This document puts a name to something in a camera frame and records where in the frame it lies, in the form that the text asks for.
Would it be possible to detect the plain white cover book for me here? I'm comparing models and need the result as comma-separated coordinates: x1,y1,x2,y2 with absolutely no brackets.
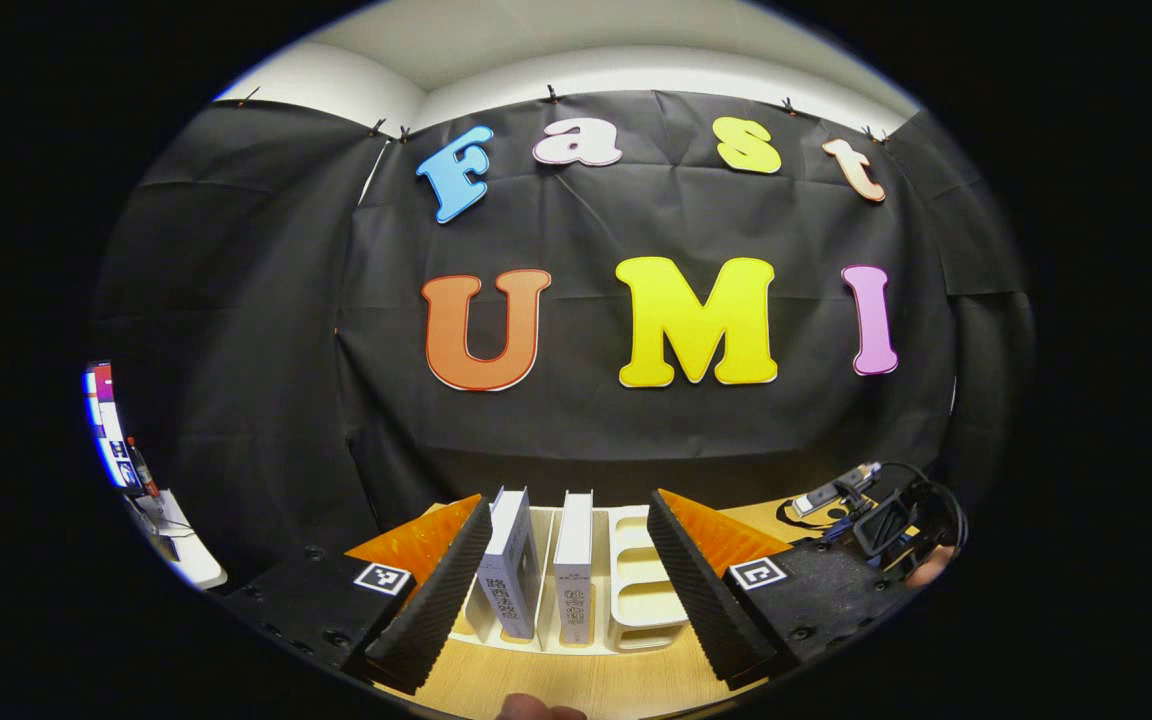
553,490,595,646

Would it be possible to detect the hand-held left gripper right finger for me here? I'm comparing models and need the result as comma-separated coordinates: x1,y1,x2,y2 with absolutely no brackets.
646,488,922,691

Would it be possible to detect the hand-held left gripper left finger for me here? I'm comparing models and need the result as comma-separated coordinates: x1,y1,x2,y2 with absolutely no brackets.
221,493,494,696

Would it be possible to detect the computer screen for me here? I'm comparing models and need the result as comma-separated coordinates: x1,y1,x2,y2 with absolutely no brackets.
84,362,137,491

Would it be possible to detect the black backdrop cloth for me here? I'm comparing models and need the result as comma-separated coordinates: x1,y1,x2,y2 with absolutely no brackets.
91,88,1037,586

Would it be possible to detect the red and black object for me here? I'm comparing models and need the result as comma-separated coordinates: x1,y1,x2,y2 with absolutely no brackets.
126,437,159,498

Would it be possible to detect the white side table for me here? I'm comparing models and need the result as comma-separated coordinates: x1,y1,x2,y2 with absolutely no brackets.
131,488,227,591

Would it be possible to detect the white bookshelf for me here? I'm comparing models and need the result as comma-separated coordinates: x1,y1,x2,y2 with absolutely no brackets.
451,503,694,656

